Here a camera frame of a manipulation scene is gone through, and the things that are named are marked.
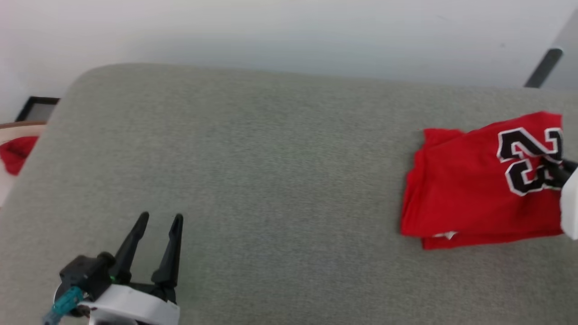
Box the black picture frame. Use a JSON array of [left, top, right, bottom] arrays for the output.
[[16, 96, 61, 122]]

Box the dark rounded door stop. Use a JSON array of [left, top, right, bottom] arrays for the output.
[[524, 48, 564, 88]]

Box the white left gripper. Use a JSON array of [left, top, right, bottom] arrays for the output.
[[77, 211, 184, 325]]

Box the light grey door panel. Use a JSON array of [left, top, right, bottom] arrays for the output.
[[540, 9, 578, 91]]

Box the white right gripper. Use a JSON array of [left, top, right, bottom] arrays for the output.
[[540, 156, 578, 241]]

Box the teal cable connector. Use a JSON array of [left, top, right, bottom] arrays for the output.
[[43, 287, 86, 325]]

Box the red garment in basket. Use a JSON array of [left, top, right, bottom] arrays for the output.
[[0, 135, 40, 176]]

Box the white laundry basket brown rim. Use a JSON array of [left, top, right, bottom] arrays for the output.
[[0, 121, 48, 208]]

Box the red and white jersey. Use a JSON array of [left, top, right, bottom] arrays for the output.
[[400, 111, 569, 250]]

